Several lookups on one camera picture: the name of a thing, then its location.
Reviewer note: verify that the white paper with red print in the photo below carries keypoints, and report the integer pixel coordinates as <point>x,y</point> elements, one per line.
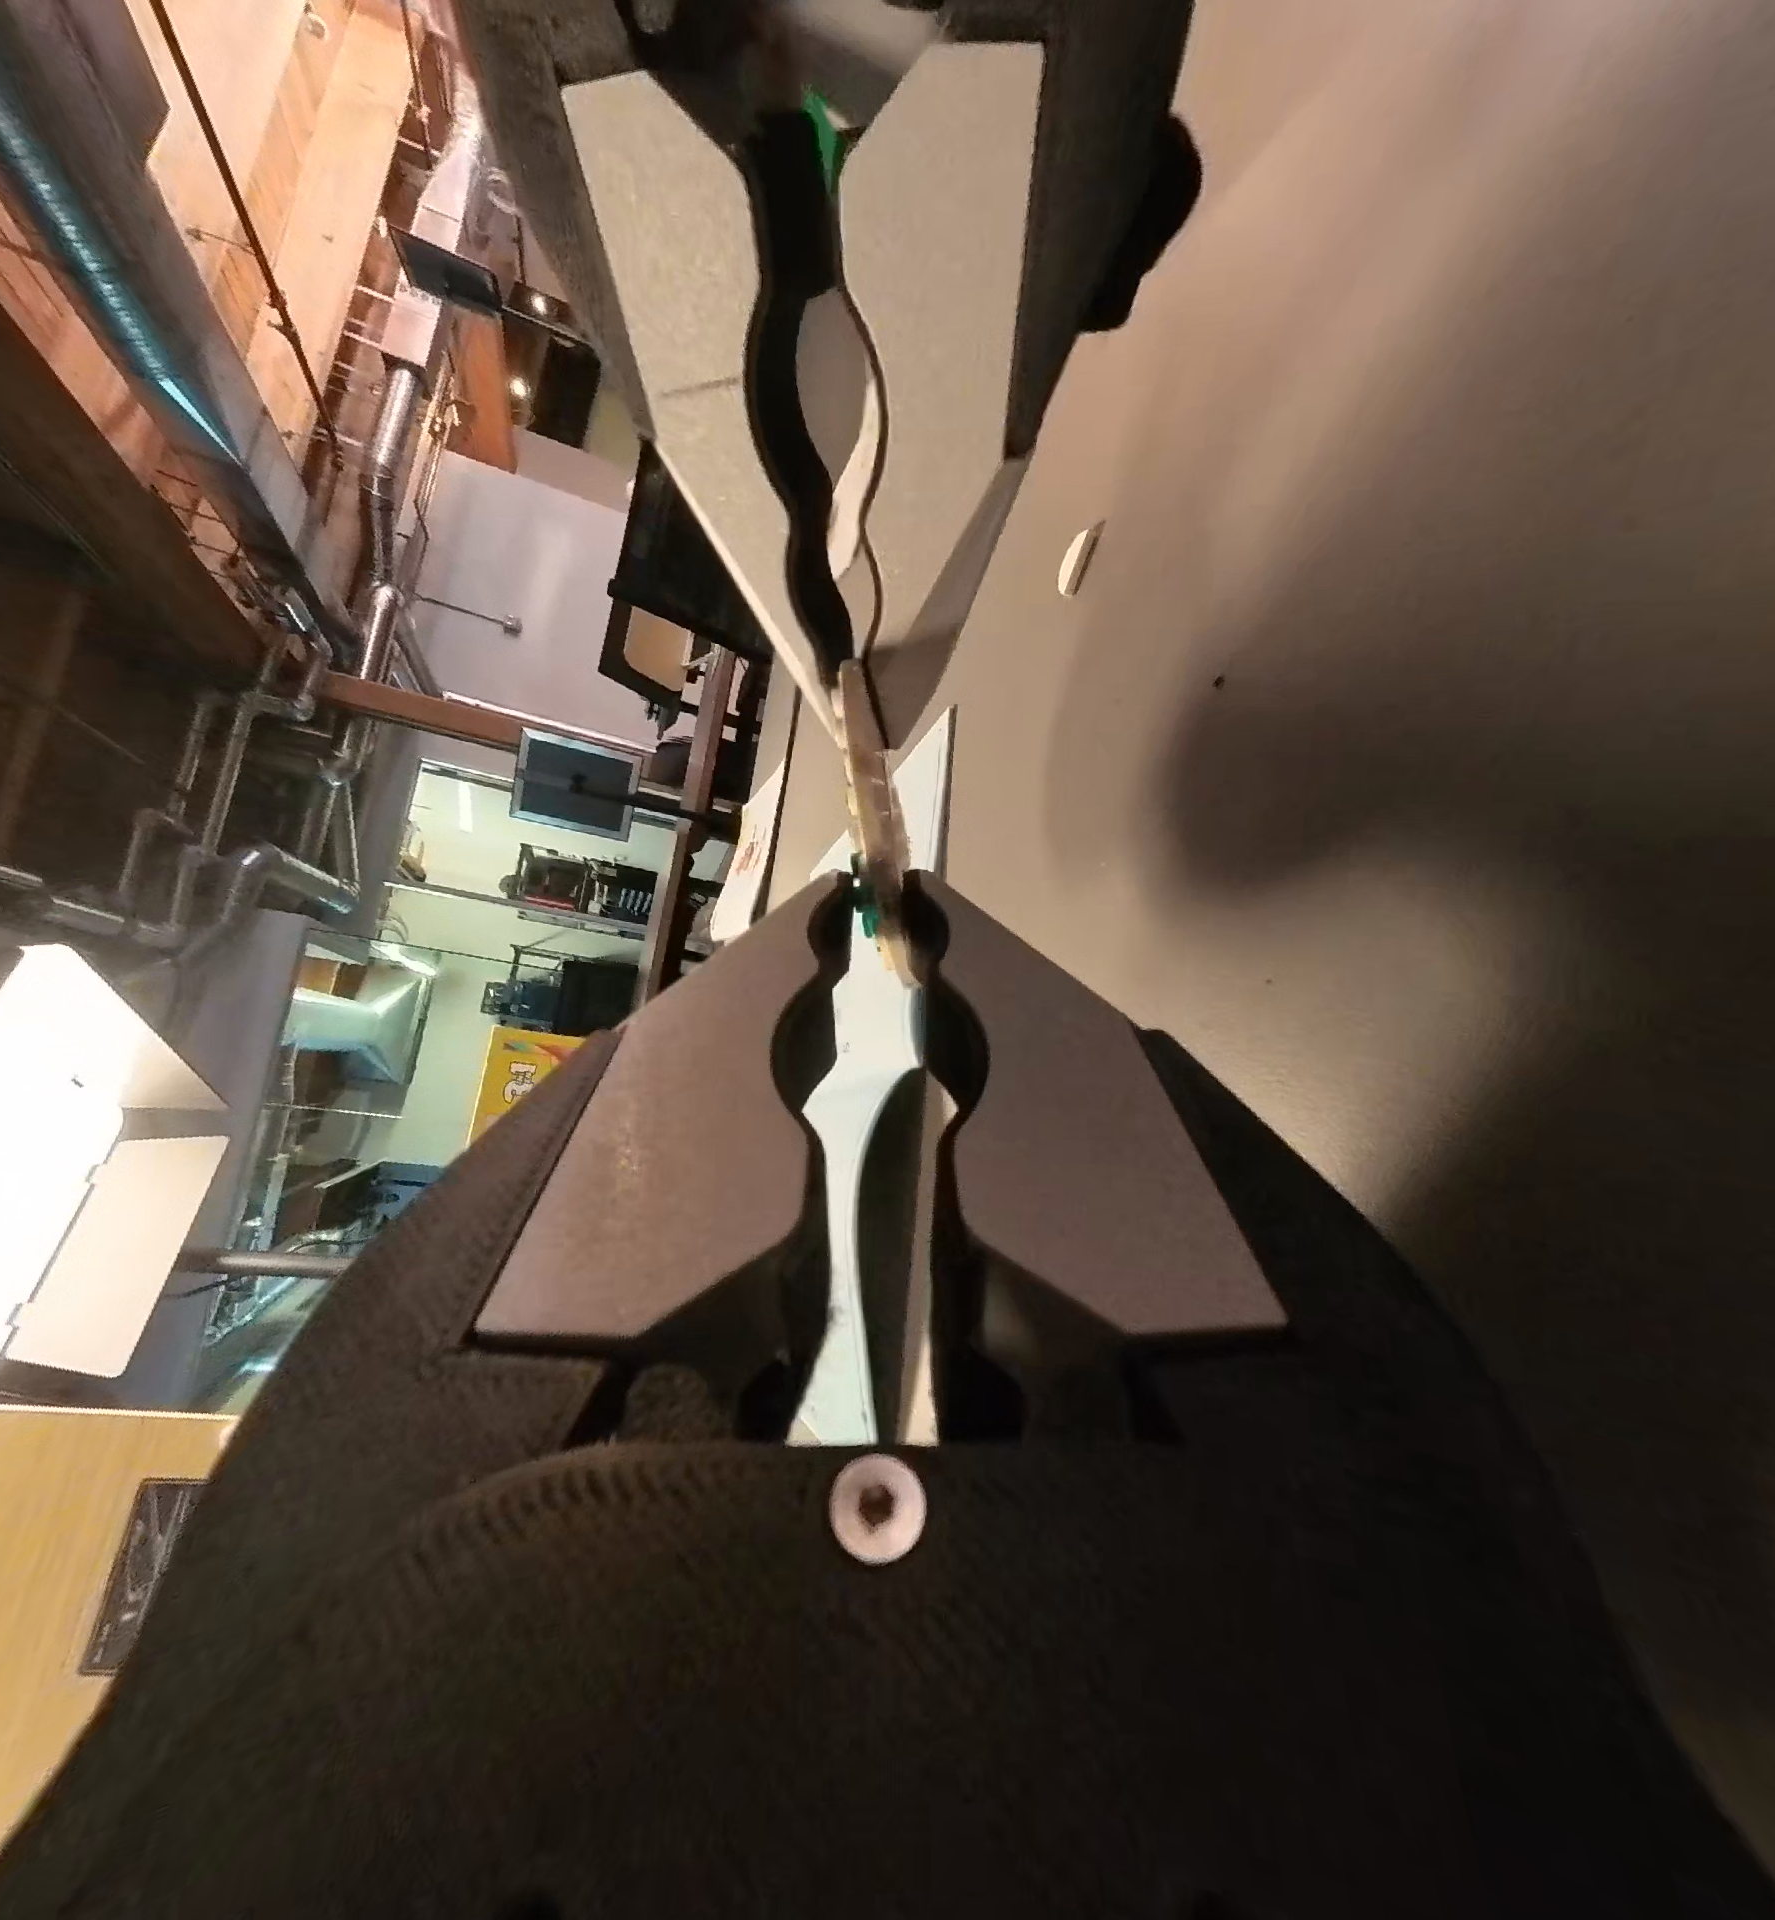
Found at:
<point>756,870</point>

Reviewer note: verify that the bright ceiling light panel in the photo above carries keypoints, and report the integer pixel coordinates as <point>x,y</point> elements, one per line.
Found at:
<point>32,1171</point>

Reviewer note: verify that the green lego piece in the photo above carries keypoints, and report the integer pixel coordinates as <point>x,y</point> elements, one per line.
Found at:
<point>824,132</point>

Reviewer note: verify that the teal ceiling duct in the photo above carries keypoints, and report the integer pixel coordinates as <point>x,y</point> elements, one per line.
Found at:
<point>92,226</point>

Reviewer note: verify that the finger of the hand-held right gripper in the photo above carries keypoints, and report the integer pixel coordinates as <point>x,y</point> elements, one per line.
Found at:
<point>948,374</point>
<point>677,301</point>

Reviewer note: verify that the black label plate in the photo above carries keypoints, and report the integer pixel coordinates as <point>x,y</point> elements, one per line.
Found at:
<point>145,1575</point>

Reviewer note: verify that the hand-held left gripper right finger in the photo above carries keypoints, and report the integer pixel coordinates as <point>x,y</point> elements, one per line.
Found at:
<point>1097,1184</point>

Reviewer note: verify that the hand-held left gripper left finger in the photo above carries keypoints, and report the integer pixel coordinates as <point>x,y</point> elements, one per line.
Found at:
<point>646,1184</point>

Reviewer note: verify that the white instruction sheet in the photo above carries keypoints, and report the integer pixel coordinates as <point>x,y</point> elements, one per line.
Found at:
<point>924,779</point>

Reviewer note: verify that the wall monitor screen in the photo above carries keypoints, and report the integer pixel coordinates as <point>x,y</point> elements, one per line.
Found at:
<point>576,779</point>

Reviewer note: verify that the black framed screen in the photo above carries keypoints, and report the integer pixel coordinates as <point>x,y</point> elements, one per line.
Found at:
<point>677,585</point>

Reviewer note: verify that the beige toothed piece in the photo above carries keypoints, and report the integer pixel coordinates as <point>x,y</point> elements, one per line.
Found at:
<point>879,811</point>

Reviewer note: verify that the silver ventilation duct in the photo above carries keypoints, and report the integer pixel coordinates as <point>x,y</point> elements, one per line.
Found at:
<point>386,527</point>

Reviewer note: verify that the light wooden cabinet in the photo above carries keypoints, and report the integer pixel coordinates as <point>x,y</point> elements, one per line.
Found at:
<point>2,1651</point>

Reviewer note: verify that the small white lego piece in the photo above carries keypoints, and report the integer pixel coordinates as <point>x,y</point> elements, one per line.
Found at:
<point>1079,560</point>

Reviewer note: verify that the yellow poster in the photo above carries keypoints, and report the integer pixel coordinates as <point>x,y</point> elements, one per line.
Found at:
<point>520,1081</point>

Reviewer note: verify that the brown wooden beam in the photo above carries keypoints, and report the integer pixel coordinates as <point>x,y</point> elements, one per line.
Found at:
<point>407,702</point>

